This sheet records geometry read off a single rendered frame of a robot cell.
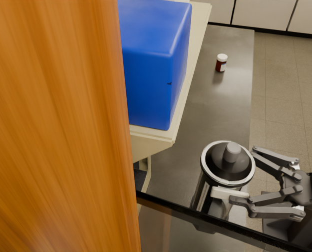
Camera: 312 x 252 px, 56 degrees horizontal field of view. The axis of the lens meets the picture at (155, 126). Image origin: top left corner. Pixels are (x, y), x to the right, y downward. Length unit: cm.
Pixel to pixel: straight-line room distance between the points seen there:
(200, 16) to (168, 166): 58
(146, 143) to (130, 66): 9
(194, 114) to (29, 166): 94
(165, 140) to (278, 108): 247
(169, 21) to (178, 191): 70
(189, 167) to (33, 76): 84
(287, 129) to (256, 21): 152
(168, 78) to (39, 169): 13
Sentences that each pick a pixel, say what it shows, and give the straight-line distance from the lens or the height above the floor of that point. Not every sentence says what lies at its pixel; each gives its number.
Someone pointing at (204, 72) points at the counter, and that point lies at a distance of 135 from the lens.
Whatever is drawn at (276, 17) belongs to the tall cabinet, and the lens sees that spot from 366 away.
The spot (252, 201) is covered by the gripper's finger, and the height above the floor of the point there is 124.
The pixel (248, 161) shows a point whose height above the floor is 127.
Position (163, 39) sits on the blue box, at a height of 160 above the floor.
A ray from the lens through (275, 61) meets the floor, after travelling 331.
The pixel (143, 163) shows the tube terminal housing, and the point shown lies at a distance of 89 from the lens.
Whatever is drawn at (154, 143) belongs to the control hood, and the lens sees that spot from 30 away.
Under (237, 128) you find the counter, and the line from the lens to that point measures 112.
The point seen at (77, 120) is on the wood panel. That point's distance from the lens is 18.
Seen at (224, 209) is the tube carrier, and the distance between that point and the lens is 67.
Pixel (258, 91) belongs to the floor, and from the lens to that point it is 286.
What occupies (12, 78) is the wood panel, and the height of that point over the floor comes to 163.
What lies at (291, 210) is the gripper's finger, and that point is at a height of 123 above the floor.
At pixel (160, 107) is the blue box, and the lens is 27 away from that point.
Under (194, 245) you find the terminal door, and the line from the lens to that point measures 45.
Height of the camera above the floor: 173
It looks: 47 degrees down
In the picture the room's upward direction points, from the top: straight up
